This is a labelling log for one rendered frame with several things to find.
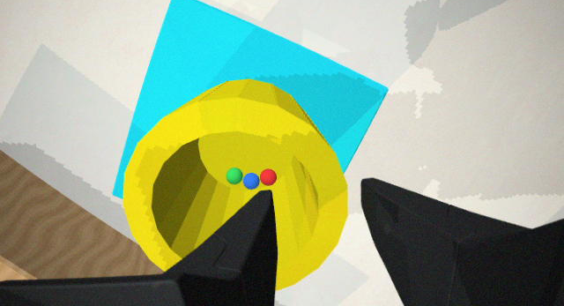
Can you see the red marble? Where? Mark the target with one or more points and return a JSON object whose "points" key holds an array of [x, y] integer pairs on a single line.
{"points": [[268, 177]]}

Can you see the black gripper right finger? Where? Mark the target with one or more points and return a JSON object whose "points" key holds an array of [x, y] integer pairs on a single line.
{"points": [[441, 255]]}

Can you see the blue ball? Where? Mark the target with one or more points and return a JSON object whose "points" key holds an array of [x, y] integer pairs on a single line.
{"points": [[251, 181]]}

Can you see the green marble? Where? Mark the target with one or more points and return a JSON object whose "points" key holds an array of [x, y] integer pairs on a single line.
{"points": [[234, 176]]}

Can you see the light wooden plank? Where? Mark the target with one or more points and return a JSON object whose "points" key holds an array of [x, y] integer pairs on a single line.
{"points": [[45, 235]]}

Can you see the yellow cup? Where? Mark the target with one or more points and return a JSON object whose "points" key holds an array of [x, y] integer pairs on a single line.
{"points": [[175, 192]]}

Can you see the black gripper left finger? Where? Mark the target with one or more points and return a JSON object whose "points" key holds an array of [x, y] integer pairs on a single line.
{"points": [[236, 266]]}

